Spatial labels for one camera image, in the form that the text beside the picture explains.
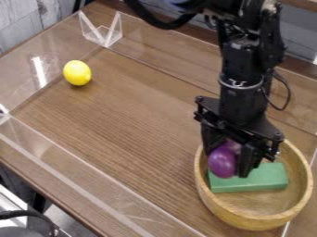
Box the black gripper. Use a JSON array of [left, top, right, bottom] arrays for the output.
[[195, 70, 292, 178]]

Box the purple toy eggplant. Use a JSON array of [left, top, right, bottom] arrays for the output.
[[209, 140, 243, 179]]

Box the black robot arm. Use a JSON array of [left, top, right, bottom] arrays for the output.
[[195, 0, 287, 178]]

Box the brown wooden bowl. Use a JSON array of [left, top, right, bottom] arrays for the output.
[[193, 140, 314, 231]]

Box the green rectangular block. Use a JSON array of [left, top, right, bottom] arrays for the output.
[[209, 163, 290, 193]]

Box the yellow toy lemon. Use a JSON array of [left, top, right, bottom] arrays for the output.
[[64, 60, 93, 86]]

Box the clear acrylic tray wall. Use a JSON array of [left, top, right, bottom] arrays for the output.
[[0, 113, 207, 237]]

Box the clear acrylic corner bracket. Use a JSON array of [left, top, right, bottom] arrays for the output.
[[78, 11, 124, 48]]

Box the black cable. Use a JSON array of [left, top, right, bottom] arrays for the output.
[[124, 0, 209, 31]]

